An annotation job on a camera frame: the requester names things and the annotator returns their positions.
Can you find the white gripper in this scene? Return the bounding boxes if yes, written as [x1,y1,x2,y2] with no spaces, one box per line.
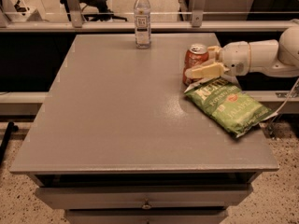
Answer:
[184,41,250,79]

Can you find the red coke can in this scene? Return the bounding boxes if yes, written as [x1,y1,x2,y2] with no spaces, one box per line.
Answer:
[183,43,209,72]

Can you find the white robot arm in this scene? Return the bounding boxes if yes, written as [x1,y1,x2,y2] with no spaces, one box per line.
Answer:
[184,26,299,79]

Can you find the green jalapeno chip bag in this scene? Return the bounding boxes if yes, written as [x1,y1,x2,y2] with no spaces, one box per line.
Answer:
[185,77,273,138]

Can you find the clear plastic water bottle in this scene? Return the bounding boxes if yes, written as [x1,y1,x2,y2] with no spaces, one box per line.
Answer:
[134,0,151,49]

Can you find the grey upper drawer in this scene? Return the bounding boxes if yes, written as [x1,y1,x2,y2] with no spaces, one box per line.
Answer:
[36,184,252,210]

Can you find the grey drawer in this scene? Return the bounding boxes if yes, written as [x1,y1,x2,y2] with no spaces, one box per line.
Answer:
[65,209,227,224]
[36,184,252,210]

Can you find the grey lower drawer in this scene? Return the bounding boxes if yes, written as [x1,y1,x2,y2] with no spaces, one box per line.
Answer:
[65,209,227,224]

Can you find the metal drawer knob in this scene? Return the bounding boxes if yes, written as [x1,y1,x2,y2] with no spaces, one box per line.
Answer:
[141,202,152,210]

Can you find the black pole on floor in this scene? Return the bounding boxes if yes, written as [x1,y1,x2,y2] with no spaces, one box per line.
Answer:
[0,122,19,164]

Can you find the grey cable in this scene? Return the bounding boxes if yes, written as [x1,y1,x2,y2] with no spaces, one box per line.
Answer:
[266,77,299,133]

